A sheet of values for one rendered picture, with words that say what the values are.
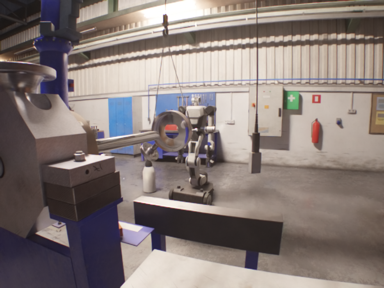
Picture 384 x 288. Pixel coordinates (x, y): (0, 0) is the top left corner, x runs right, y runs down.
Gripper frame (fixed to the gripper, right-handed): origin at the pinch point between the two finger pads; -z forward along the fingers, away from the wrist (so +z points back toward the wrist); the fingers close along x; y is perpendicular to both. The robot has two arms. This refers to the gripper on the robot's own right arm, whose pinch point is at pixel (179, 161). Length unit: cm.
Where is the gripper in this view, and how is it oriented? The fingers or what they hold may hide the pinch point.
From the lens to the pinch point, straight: 314.3
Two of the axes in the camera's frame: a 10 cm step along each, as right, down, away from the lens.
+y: 9.1, 0.6, -4.2
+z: 0.8, -10.0, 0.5
